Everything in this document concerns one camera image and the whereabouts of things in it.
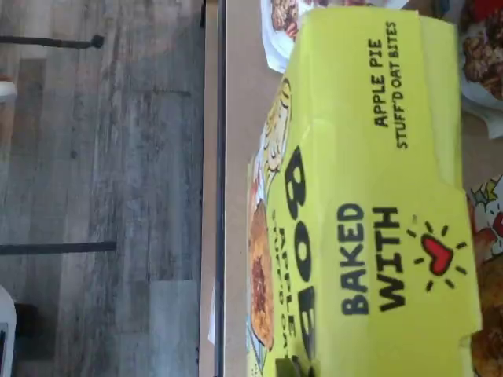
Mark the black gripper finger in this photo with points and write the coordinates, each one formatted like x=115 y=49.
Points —
x=283 y=369

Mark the green Bobo's apple pie box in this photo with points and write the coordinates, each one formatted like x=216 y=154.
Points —
x=491 y=275
x=373 y=196

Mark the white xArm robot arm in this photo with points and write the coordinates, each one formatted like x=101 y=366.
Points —
x=8 y=310

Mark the black metal shelf rack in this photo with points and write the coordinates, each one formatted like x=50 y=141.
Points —
x=221 y=157

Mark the black stand leg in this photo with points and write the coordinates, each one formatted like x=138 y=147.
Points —
x=59 y=247
x=47 y=41

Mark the red label granola bag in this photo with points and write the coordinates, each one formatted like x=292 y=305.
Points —
x=279 y=47

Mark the white granola bag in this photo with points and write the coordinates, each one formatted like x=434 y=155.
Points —
x=483 y=59

